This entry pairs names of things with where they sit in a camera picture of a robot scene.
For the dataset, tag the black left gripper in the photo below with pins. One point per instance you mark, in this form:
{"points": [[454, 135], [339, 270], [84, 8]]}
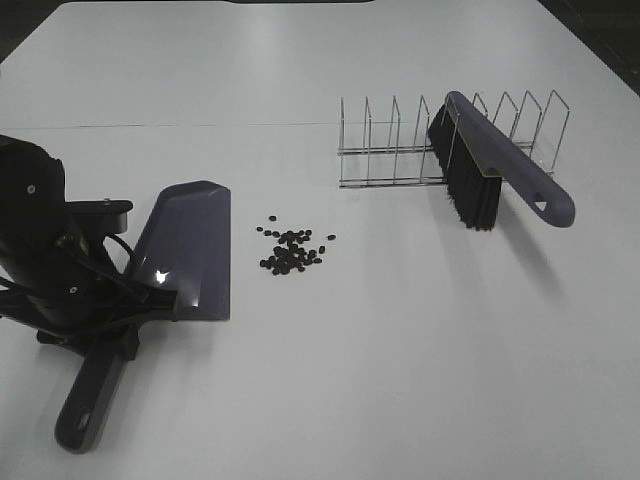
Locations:
{"points": [[109, 312]]}

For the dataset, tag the purple plastic dustpan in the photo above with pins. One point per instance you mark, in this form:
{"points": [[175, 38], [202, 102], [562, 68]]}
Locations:
{"points": [[183, 257]]}

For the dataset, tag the pile of coffee beans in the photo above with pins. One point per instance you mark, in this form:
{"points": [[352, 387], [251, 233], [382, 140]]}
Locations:
{"points": [[292, 250]]}

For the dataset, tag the purple brush black bristles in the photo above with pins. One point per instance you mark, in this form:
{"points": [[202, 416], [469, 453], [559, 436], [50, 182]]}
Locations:
{"points": [[475, 158]]}

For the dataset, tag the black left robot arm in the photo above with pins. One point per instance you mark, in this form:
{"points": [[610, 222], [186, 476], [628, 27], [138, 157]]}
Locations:
{"points": [[66, 272]]}

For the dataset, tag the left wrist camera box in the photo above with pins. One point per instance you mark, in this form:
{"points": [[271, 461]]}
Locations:
{"points": [[99, 217]]}

